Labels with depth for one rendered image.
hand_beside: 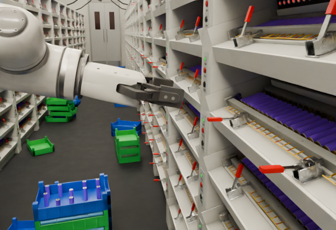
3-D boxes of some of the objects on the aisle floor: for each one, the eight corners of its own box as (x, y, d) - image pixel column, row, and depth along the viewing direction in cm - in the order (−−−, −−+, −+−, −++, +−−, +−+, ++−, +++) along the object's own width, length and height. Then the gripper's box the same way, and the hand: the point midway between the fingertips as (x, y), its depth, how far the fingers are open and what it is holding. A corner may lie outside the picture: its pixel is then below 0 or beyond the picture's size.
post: (200, 353, 108) (221, -235, 67) (194, 329, 117) (209, -203, 76) (251, 344, 111) (300, -223, 70) (241, 321, 120) (279, -194, 79)
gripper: (71, 57, 39) (194, 80, 43) (85, 49, 56) (172, 67, 59) (64, 110, 40) (183, 128, 44) (79, 87, 57) (165, 102, 61)
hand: (171, 92), depth 51 cm, fingers open, 8 cm apart
